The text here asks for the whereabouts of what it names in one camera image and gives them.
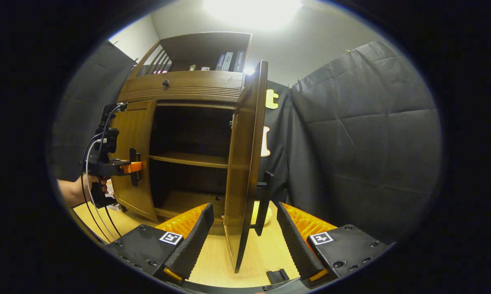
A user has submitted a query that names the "wooden double-door shoe cabinet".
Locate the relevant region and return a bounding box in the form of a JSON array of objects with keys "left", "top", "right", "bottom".
[{"left": 117, "top": 32, "right": 254, "bottom": 236}]

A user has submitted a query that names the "white cable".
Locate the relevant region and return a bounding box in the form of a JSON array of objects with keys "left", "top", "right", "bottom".
[{"left": 85, "top": 139, "right": 116, "bottom": 241}]

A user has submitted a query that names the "cream soft object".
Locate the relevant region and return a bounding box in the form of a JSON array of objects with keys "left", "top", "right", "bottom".
[{"left": 250, "top": 201, "right": 272, "bottom": 225}]

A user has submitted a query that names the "ceiling light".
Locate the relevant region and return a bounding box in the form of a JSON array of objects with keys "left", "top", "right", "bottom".
[{"left": 203, "top": 0, "right": 303, "bottom": 29}]

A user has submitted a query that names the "wooden cabinet drawer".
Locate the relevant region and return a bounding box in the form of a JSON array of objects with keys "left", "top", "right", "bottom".
[{"left": 118, "top": 70, "right": 246, "bottom": 103}]

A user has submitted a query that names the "black backdrop cloth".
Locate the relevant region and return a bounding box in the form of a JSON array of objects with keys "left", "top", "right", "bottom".
[{"left": 49, "top": 39, "right": 442, "bottom": 245}]

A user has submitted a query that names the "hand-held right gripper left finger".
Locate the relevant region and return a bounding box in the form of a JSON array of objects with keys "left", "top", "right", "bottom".
[{"left": 106, "top": 203, "right": 214, "bottom": 282}]

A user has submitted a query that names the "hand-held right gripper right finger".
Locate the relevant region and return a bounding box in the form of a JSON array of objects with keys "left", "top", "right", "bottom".
[{"left": 276, "top": 202, "right": 393, "bottom": 282}]

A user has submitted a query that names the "wooden shoe cabinet door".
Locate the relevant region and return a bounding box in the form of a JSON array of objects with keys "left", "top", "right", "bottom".
[
  {"left": 110, "top": 100, "right": 158, "bottom": 223},
  {"left": 223, "top": 60, "right": 275, "bottom": 273}
]

